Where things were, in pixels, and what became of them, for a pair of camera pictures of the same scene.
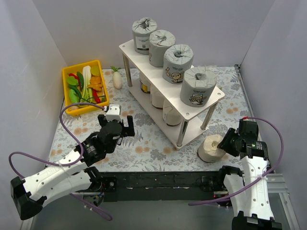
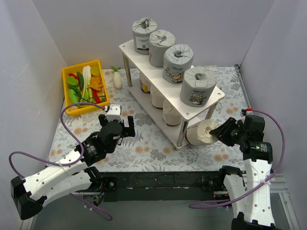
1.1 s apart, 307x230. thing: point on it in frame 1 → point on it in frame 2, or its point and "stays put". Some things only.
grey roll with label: [177, 58] stays put
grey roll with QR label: [141, 29] stays put
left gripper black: [129, 129] stays put
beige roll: [208, 151] → [199, 134]
